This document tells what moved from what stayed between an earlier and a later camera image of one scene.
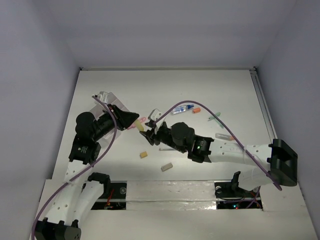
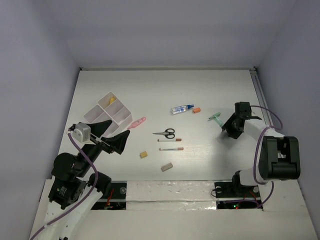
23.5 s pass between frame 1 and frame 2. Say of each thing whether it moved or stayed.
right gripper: moved
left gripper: moved
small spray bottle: stayed
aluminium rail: stayed
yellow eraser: stayed
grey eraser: stayed
